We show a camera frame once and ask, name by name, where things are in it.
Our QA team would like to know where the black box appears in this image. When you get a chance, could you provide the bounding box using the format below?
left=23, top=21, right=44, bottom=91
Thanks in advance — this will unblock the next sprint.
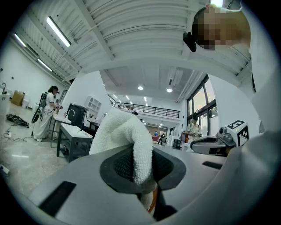
left=66, top=103, right=89, bottom=129

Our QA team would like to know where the white fluffy cloth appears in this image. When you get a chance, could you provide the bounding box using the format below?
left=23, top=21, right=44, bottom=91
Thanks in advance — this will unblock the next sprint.
left=89, top=108, right=158, bottom=213

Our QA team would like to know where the glass window wall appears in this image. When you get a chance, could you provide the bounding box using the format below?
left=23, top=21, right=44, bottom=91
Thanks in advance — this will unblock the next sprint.
left=186, top=74, right=218, bottom=137

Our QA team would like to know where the black bag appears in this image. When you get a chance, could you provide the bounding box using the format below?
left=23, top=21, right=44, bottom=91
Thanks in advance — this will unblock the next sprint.
left=6, top=113, right=30, bottom=129

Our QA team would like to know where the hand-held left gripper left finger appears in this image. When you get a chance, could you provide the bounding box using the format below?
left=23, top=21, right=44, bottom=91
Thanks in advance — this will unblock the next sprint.
left=29, top=144, right=154, bottom=225

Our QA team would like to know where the white top table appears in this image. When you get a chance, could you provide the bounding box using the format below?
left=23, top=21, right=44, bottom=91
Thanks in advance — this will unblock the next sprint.
left=50, top=114, right=72, bottom=148

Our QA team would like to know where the cardboard box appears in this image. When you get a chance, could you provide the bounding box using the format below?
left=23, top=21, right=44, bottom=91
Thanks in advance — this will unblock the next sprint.
left=11, top=90, right=25, bottom=107

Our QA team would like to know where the ceiling tube light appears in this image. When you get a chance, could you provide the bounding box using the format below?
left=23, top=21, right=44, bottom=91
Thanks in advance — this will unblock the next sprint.
left=36, top=58, right=54, bottom=73
left=46, top=15, right=72, bottom=48
left=12, top=33, right=27, bottom=48

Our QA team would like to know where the white shelf unit with cubbies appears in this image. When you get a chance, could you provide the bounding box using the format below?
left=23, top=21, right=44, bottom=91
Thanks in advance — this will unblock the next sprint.
left=84, top=95, right=103, bottom=117

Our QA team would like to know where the white work table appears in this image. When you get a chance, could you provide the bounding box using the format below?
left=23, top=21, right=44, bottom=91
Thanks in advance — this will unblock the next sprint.
left=56, top=123, right=93, bottom=163

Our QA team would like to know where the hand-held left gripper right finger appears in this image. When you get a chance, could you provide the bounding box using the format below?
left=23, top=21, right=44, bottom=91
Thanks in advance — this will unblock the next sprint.
left=153, top=146, right=227, bottom=212

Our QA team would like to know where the black head-worn camera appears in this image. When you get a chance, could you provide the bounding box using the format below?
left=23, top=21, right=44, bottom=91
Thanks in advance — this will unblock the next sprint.
left=183, top=32, right=198, bottom=53

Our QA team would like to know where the black metal railing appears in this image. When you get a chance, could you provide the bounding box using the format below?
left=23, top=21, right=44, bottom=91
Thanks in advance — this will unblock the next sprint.
left=111, top=100, right=181, bottom=119

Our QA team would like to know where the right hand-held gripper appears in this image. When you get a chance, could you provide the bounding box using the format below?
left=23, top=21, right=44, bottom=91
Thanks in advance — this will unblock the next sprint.
left=190, top=120, right=250, bottom=156

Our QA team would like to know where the person's head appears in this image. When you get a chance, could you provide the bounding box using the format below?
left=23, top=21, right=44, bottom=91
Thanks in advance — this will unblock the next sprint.
left=196, top=5, right=251, bottom=51

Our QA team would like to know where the white floor power socket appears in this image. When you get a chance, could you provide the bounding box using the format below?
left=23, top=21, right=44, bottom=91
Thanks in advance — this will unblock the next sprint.
left=0, top=163, right=11, bottom=176

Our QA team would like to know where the person's white shirt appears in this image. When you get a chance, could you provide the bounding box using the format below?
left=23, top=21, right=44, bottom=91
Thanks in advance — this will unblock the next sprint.
left=153, top=0, right=281, bottom=225

